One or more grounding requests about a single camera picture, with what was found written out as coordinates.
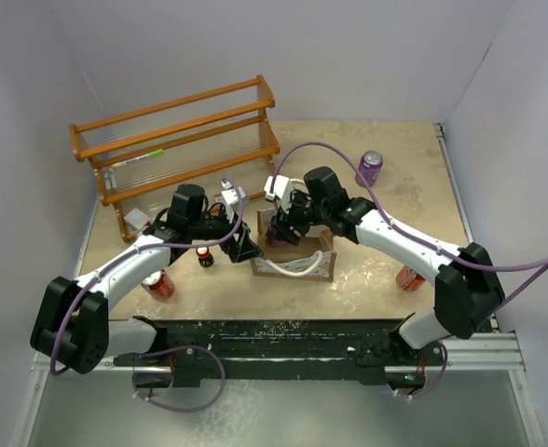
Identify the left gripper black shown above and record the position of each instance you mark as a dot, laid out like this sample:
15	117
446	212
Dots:
242	248

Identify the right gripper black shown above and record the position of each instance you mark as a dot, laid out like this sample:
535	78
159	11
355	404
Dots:
286	231

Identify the canvas bag with rope handles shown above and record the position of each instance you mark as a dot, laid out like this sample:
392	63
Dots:
314	258

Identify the purple soda can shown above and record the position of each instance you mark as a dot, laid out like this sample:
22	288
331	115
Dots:
370	166
274	236

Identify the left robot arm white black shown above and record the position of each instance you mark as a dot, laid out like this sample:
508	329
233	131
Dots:
72	326

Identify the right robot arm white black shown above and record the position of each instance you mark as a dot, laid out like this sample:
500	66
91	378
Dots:
466	291

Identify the small dark sauce bottle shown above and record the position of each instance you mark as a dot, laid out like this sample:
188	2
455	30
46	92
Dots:
205	257

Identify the left red soda can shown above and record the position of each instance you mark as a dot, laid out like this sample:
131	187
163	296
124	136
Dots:
159	285

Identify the red soda can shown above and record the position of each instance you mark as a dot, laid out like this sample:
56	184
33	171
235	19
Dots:
409	280
159	285

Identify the white box on rack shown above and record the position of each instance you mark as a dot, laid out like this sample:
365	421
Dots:
137	219

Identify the orange wooden rack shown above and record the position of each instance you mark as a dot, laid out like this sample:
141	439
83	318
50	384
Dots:
217	131

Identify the green marker pen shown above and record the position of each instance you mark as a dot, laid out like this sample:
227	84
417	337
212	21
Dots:
137	158

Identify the right red soda can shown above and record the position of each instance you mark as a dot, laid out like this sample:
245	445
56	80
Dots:
409	280

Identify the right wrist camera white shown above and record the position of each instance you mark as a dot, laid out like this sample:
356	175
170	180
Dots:
278	190

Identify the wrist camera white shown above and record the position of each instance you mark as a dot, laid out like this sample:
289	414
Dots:
278	190
233	199

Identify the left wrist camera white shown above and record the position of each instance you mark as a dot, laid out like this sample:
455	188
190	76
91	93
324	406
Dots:
233	199

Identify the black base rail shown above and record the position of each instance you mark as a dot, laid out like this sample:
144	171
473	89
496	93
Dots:
360	350

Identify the aluminium frame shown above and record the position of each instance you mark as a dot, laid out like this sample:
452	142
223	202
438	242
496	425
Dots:
479	399

